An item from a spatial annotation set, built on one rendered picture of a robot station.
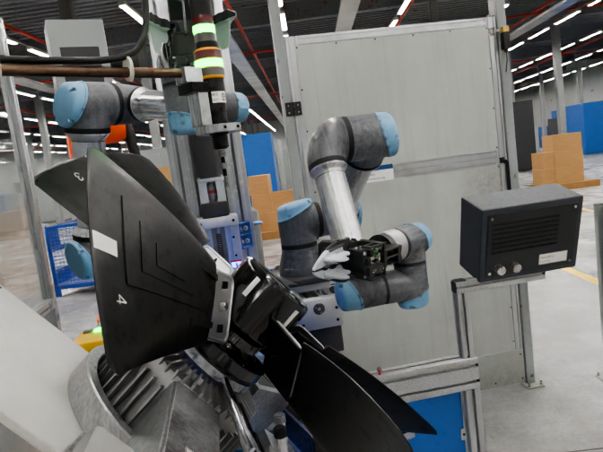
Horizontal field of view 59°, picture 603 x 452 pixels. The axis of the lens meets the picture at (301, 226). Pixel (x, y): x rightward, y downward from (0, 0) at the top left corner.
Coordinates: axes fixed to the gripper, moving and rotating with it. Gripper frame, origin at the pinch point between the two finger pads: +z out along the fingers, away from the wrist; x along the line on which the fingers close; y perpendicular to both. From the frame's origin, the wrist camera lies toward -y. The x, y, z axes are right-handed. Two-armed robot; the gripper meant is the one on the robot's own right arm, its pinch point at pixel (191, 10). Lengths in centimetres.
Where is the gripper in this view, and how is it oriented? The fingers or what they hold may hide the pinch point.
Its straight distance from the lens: 97.1
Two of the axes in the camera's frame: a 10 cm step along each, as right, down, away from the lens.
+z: 3.2, 0.7, -9.4
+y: 1.3, 9.8, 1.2
